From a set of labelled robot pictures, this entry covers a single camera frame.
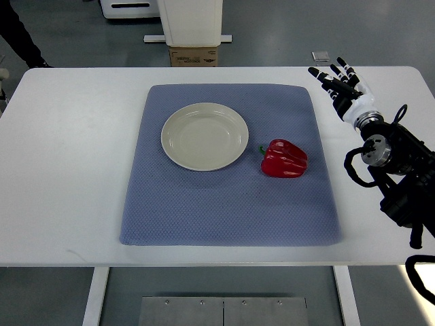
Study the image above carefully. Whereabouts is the white table leg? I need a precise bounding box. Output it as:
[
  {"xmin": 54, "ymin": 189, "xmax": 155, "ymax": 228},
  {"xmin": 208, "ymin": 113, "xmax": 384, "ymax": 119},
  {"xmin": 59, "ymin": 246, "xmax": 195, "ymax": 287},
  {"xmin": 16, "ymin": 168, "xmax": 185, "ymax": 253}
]
[
  {"xmin": 333, "ymin": 266, "xmax": 361, "ymax": 326},
  {"xmin": 82, "ymin": 267, "xmax": 109, "ymax": 326}
]

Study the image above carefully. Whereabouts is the cream round plate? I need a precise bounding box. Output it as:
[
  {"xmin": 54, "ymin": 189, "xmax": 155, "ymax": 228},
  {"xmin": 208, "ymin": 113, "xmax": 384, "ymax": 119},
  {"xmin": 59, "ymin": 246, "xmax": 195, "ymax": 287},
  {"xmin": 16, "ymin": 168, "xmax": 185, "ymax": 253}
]
[{"xmin": 160, "ymin": 103, "xmax": 249, "ymax": 172}]

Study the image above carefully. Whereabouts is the white pedestal column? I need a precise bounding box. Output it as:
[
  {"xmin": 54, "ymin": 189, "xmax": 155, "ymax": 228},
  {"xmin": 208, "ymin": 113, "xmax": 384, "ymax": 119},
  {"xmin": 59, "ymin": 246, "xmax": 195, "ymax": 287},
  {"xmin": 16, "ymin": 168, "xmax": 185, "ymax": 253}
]
[{"xmin": 143, "ymin": 0, "xmax": 232, "ymax": 48}]

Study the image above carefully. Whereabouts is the blue textured mat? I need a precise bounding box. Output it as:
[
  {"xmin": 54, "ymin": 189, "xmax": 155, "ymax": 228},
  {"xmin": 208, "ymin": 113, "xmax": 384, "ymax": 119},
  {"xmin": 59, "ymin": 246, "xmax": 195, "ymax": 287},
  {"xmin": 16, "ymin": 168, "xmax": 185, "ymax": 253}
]
[{"xmin": 120, "ymin": 84, "xmax": 341, "ymax": 247}]

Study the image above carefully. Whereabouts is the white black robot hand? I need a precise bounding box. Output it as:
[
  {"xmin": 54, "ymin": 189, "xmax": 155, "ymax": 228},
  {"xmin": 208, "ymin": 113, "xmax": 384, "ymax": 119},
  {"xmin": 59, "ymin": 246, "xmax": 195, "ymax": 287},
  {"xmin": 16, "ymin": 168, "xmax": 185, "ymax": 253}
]
[{"xmin": 308, "ymin": 57, "xmax": 381, "ymax": 129}]

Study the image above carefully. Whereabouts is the white machine base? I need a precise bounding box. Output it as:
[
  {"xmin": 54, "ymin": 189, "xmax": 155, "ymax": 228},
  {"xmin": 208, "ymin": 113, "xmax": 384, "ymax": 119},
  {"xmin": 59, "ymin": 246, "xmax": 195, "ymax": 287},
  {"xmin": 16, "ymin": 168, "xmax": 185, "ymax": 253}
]
[{"xmin": 99, "ymin": 0, "xmax": 160, "ymax": 19}]

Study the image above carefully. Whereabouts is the small grey floor tile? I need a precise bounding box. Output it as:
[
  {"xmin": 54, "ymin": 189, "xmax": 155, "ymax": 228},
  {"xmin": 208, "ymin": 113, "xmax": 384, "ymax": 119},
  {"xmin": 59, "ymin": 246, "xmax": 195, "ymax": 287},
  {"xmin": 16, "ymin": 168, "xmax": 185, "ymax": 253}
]
[{"xmin": 311, "ymin": 51, "xmax": 330, "ymax": 62}]

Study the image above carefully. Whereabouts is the brown cardboard box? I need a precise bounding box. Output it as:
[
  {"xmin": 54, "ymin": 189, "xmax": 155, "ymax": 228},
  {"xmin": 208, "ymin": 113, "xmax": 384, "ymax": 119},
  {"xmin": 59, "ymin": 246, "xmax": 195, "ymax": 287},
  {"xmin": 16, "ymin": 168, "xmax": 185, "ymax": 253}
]
[{"xmin": 169, "ymin": 47, "xmax": 218, "ymax": 67}]

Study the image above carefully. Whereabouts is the white right table leg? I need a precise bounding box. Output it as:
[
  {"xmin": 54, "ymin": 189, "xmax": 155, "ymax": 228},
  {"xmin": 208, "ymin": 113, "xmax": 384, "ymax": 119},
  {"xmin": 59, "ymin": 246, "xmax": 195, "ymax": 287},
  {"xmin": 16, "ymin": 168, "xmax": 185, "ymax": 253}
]
[{"xmin": 333, "ymin": 266, "xmax": 361, "ymax": 326}]

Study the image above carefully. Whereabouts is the person in black trousers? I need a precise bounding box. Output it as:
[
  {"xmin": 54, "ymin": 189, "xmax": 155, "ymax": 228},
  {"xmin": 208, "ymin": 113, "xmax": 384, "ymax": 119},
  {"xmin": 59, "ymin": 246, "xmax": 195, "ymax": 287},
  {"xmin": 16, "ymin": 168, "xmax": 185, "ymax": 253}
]
[{"xmin": 1, "ymin": 1, "xmax": 52, "ymax": 69}]

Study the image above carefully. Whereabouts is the white left table leg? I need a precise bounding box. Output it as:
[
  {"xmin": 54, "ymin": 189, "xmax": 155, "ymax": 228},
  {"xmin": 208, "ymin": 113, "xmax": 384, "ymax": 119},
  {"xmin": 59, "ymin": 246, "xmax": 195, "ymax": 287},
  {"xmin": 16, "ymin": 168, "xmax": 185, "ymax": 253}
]
[{"xmin": 82, "ymin": 267, "xmax": 109, "ymax": 326}]

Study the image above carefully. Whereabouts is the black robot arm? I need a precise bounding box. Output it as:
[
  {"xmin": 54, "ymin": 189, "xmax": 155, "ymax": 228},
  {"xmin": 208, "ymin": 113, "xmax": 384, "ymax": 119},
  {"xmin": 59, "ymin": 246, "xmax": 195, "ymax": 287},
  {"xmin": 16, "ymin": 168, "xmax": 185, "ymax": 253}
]
[{"xmin": 344, "ymin": 105, "xmax": 434, "ymax": 249}]

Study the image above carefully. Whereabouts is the red bell pepper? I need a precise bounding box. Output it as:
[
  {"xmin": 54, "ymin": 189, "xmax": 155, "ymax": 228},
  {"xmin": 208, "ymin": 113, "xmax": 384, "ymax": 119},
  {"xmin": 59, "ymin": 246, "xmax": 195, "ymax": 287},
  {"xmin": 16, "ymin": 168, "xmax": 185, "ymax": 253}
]
[{"xmin": 259, "ymin": 139, "xmax": 308, "ymax": 178}]

